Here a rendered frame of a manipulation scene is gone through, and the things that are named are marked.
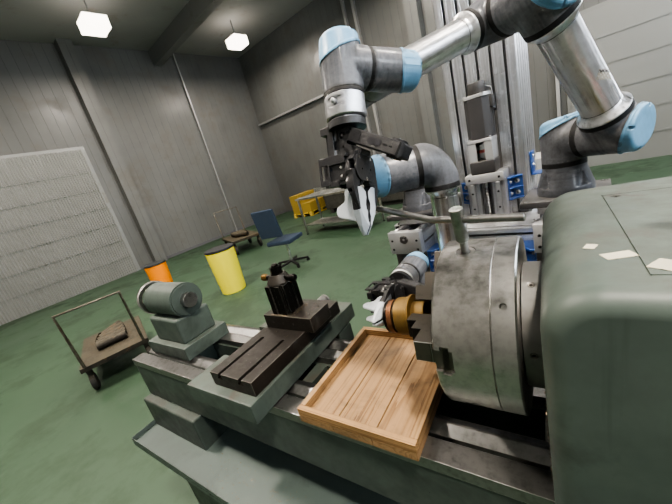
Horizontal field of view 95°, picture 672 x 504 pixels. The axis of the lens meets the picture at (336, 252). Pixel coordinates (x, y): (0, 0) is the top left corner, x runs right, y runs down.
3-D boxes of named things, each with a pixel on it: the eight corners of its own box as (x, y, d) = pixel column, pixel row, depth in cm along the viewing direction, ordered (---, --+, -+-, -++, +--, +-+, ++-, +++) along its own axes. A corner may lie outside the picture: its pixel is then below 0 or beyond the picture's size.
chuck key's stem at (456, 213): (476, 262, 56) (464, 204, 51) (472, 269, 55) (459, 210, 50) (464, 261, 58) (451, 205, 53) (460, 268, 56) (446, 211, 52)
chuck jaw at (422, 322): (466, 313, 59) (451, 347, 50) (469, 337, 60) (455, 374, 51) (411, 310, 66) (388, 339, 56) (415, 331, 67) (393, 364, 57)
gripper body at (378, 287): (370, 315, 82) (387, 293, 92) (400, 317, 77) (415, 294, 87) (363, 289, 80) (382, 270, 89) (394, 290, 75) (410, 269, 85)
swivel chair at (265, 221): (294, 258, 553) (277, 203, 526) (315, 258, 515) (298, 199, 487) (268, 271, 515) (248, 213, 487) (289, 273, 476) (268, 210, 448)
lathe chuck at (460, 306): (517, 324, 76) (501, 208, 63) (508, 450, 54) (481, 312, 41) (478, 321, 82) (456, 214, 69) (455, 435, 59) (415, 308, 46)
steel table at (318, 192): (370, 230, 601) (358, 182, 575) (305, 235, 720) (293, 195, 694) (387, 219, 649) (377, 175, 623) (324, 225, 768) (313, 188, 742)
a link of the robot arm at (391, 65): (395, 63, 68) (348, 61, 64) (426, 40, 57) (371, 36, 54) (396, 102, 69) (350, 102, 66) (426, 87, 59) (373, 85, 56)
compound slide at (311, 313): (331, 315, 102) (327, 302, 101) (314, 333, 94) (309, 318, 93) (286, 312, 114) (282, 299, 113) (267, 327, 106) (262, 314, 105)
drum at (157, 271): (161, 298, 528) (147, 267, 512) (153, 297, 551) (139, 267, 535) (181, 289, 553) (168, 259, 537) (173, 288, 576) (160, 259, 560)
